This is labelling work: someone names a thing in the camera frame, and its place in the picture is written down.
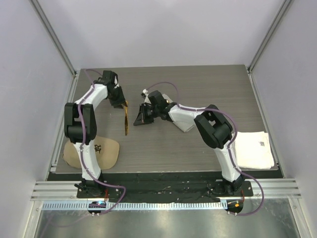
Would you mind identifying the purple cable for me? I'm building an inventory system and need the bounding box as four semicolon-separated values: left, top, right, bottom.
78;68;127;215
148;81;265;216

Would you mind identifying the grey cloth napkin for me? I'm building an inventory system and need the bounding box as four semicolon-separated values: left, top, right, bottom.
168;105;199;132

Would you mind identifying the right aluminium frame post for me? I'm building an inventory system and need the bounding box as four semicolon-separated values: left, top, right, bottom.
247;0;294;74

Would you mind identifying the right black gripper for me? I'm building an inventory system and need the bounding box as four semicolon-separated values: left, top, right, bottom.
134;104;159;126

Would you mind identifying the left aluminium frame post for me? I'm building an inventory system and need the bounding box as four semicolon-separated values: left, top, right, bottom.
29;0;77;77

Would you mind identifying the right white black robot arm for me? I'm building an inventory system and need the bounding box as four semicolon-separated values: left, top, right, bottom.
133;99;244;196

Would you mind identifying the aluminium frame post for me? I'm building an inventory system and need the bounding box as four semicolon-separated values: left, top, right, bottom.
29;0;77;77
247;0;294;74

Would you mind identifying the white folded towel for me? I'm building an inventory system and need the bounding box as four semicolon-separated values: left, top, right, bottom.
234;131;274;170

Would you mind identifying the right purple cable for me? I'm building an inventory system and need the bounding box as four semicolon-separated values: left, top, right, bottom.
148;81;265;216

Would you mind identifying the beige cap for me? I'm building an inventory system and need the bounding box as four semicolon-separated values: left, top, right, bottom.
62;136;119;170

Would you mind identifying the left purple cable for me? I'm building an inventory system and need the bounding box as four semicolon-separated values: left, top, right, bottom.
78;68;127;215

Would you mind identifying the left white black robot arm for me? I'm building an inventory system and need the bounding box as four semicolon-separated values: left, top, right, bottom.
64;82;127;198

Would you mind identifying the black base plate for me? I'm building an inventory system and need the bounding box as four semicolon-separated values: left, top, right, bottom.
75;172;254;203

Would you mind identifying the white slotted cable duct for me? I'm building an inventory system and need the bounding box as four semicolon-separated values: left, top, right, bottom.
42;200;227;211

